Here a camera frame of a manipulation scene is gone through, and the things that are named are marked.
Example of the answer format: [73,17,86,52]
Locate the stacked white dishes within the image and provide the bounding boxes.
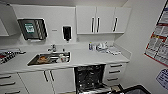
[95,41,110,53]

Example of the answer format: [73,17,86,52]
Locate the black paper towel dispenser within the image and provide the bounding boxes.
[17,18,49,42]

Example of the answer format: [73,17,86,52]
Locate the wire dishwasher rack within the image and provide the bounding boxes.
[76,68,106,91]

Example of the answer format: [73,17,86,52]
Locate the stainless steel sink basin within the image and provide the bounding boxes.
[26,51,72,67]

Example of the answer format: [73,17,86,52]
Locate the white cup in sink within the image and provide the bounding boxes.
[58,53,69,64]

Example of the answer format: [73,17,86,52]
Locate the white drawer unit beside dishwasher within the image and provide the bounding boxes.
[103,62,128,84]

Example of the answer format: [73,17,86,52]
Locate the small blue recycling sign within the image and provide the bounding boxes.
[155,68,168,91]

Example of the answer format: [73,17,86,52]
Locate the orange bowl in sink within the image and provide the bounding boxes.
[36,55,50,64]

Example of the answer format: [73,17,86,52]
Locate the stainless steel dishwasher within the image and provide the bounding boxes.
[73,64,118,94]

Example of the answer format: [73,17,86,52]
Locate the white drawer unit beside microwave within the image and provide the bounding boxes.
[0,72,29,94]

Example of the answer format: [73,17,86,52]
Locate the dish soap bottle blue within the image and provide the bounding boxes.
[88,42,94,51]

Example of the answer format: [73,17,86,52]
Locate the white sink base cabinet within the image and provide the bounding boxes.
[18,67,77,94]

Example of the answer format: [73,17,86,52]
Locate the large wall notice poster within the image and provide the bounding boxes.
[143,3,168,68]

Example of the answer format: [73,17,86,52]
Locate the dish drying rack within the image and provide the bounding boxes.
[0,49,27,64]

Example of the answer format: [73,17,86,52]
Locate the chrome sink faucet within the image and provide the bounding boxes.
[47,43,58,53]

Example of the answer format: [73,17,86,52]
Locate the folded white cloth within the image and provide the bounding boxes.
[107,47,123,56]

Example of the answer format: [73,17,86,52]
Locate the black wall soap dispenser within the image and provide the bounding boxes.
[62,25,73,43]

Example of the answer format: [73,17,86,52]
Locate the white wall cabinet wide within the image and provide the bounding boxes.
[0,3,19,38]

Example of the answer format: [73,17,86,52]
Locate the white wall cabinet three doors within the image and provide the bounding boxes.
[75,5,133,35]

